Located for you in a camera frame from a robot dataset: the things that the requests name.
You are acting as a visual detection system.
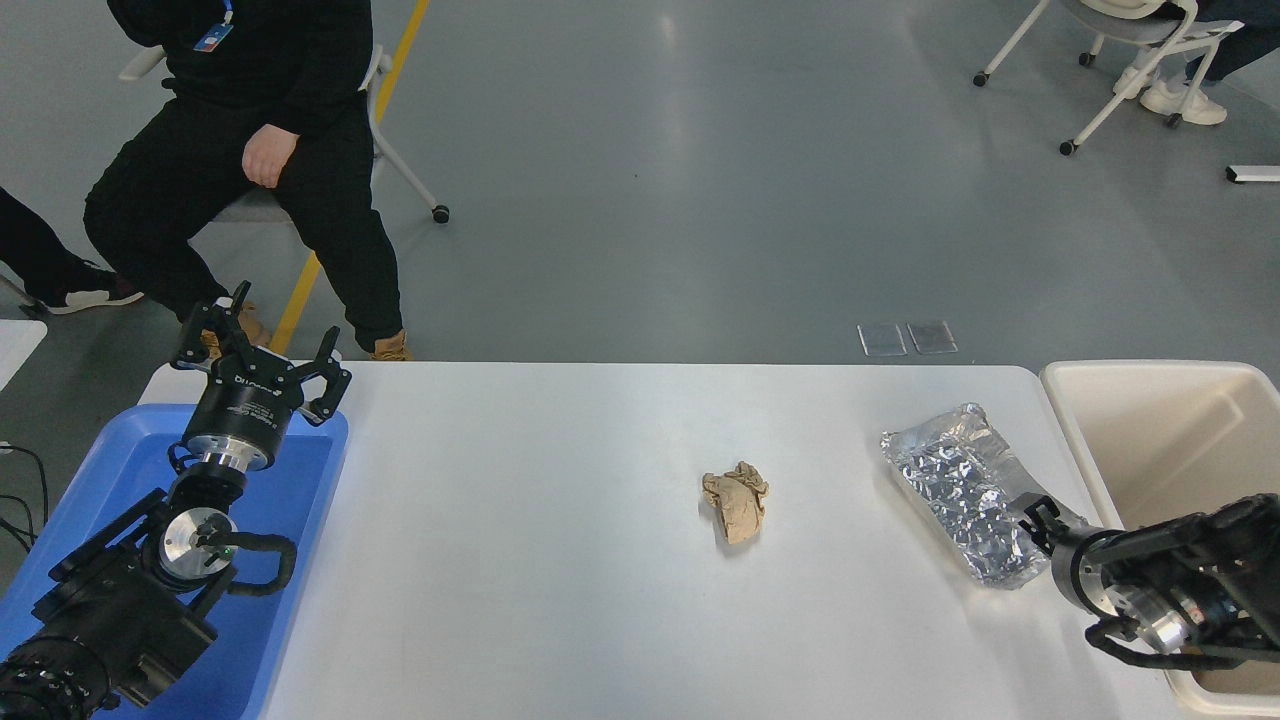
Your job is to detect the white side table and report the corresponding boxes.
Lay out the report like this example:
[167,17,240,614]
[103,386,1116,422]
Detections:
[0,320,48,393]

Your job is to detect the person's left hand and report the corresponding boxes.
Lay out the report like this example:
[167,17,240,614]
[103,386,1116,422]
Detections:
[242,125,300,189]

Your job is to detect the black floor cable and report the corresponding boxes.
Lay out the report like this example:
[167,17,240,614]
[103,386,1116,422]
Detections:
[0,495,39,553]
[0,442,49,546]

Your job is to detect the crumpled tan paper ball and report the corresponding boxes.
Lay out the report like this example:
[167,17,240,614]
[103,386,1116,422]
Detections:
[702,461,770,546]

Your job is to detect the person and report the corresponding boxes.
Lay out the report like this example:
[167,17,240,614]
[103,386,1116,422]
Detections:
[0,187,145,316]
[1113,0,1280,127]
[83,0,413,363]

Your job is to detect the blue plastic tray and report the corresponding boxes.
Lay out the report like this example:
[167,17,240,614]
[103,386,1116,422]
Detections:
[0,403,350,720]

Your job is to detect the large pale plastic bin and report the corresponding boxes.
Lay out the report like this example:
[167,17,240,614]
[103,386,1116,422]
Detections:
[1040,360,1280,717]

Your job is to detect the silver foil plate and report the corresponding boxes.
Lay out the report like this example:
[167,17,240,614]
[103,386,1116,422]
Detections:
[880,403,1091,590]

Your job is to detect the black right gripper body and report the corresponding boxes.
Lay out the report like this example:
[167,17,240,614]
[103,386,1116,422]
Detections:
[1052,528,1121,613]

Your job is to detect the white chair with castors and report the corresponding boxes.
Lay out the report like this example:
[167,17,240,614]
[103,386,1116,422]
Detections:
[118,42,450,224]

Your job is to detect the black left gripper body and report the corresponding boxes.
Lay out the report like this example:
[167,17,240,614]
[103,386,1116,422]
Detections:
[186,370,303,453]

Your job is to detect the white chair with grey seat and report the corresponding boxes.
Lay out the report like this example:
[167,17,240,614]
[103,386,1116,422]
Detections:
[973,0,1246,156]

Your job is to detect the blue lanyard badge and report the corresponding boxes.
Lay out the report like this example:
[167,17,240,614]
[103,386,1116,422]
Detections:
[193,0,236,54]

